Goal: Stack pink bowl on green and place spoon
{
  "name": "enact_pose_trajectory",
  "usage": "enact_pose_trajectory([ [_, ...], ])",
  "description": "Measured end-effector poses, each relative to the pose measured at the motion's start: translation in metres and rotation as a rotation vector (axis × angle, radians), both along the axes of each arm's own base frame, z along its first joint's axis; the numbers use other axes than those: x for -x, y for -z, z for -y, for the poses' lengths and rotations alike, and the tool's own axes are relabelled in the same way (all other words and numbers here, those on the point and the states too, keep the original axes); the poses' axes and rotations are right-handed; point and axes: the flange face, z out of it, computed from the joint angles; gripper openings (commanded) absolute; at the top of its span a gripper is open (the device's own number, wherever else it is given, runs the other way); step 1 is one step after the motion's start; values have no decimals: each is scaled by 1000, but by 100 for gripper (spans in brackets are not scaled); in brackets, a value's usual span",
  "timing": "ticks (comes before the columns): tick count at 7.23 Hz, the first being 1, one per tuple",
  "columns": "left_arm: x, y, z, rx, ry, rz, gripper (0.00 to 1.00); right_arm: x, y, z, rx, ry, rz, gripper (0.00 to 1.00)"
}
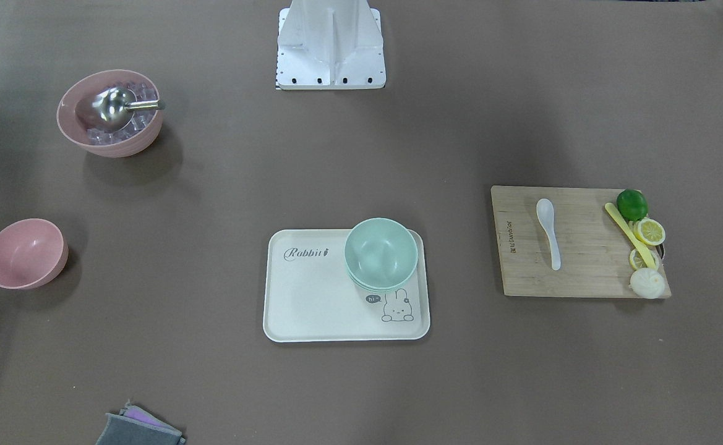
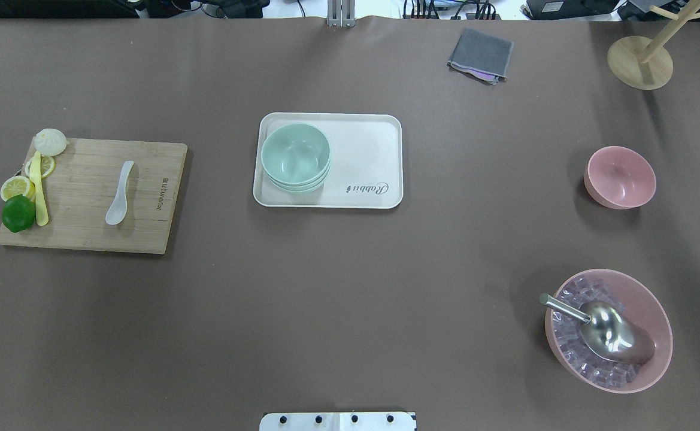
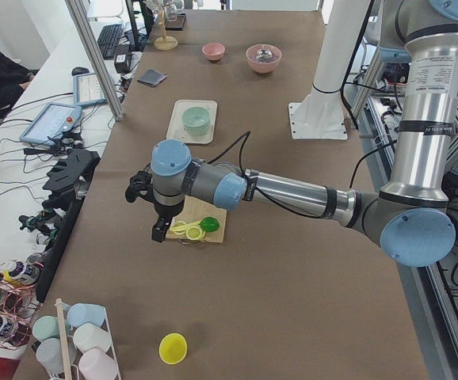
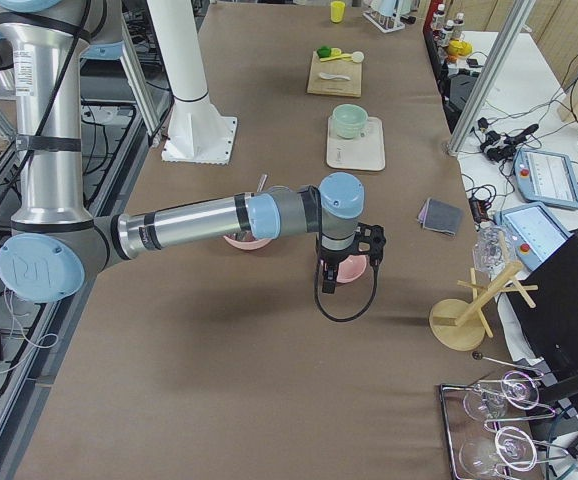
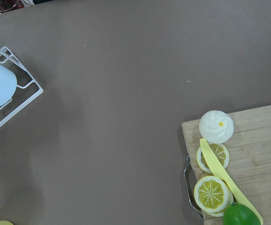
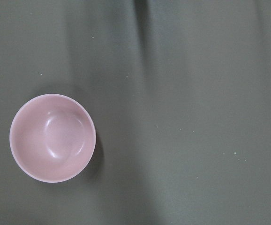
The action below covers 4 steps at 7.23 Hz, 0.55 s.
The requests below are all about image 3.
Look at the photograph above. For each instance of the pastel cup rack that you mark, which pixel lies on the pastel cup rack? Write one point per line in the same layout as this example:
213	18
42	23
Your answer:
76	343

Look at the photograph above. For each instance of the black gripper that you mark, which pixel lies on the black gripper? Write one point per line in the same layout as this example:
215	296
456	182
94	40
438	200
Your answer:
165	210

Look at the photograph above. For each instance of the bamboo cutting board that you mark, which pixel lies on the bamboo cutting board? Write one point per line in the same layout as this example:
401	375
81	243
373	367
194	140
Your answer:
198	222

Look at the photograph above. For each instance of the aluminium frame post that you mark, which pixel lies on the aluminium frame post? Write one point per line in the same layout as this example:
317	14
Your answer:
77	11

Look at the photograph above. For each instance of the large pink bowl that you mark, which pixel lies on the large pink bowl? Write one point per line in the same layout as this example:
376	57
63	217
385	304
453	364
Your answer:
262	68

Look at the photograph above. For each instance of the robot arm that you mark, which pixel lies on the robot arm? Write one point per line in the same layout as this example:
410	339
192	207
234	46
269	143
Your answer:
407	217

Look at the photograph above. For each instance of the white serving tray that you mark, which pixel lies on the white serving tray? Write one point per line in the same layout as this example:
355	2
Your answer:
176	130

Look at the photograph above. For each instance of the copper wire bottle basket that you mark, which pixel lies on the copper wire bottle basket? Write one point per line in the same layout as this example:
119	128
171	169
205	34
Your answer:
18	304

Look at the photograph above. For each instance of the black keyboard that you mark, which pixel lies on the black keyboard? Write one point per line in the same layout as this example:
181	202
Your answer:
108	39

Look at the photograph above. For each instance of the black tool rack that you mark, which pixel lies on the black tool rack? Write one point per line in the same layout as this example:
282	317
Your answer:
68	181

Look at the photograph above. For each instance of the green lime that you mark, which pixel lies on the green lime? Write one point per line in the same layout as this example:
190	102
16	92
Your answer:
209	224

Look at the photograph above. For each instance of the green bowl stack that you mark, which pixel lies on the green bowl stack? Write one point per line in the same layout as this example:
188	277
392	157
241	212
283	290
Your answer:
196	120

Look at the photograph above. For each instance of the lemon slice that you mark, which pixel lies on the lemon slice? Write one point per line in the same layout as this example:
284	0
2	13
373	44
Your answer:
194	233
179	227

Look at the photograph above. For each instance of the blue teach pendant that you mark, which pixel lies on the blue teach pendant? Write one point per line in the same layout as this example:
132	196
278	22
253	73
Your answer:
87	91
52	122

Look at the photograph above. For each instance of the yellow plastic cup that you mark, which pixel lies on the yellow plastic cup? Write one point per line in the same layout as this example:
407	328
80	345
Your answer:
173	348

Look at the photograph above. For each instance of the small pink bowl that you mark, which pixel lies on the small pink bowl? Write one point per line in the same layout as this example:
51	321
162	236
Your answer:
213	51

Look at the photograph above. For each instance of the wooden mug tree stand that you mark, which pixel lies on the wooden mug tree stand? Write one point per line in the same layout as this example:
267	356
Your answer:
164	42

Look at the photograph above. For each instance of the white camera mast base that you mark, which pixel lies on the white camera mast base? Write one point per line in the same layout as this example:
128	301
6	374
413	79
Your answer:
320	115

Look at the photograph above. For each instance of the grey folded cloth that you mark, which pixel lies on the grey folded cloth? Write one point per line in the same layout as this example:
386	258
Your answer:
152	78

